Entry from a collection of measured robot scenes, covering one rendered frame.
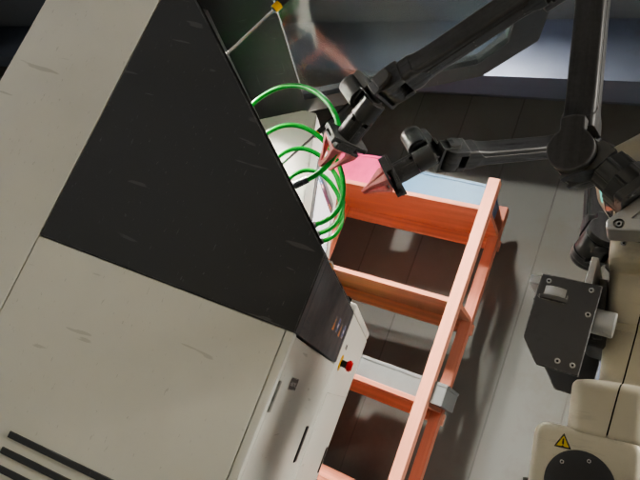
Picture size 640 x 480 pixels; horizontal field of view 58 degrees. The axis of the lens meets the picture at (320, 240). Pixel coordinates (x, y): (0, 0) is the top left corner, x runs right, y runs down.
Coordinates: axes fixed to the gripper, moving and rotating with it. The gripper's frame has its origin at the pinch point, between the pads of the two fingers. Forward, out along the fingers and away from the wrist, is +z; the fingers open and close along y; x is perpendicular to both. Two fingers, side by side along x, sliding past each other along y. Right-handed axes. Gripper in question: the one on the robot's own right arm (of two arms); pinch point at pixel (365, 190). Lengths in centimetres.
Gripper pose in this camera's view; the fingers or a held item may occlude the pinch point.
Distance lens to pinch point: 151.3
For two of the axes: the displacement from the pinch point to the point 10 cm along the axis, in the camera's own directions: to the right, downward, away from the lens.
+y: -3.4, -8.0, 4.9
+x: -3.6, -3.7, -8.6
